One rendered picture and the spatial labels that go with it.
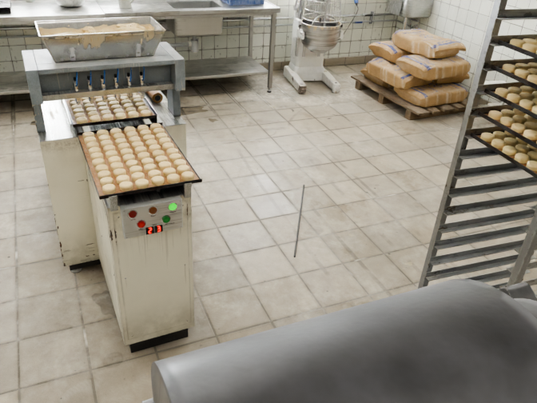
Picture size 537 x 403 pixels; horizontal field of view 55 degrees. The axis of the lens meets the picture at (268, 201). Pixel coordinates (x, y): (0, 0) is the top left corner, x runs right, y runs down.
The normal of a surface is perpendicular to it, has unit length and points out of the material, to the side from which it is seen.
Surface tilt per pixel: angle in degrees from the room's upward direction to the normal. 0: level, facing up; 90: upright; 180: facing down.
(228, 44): 90
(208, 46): 90
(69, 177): 90
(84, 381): 0
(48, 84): 90
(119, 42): 115
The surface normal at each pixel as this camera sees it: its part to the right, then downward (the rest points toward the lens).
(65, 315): 0.05, -0.85
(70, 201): 0.42, 0.50
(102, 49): 0.36, 0.81
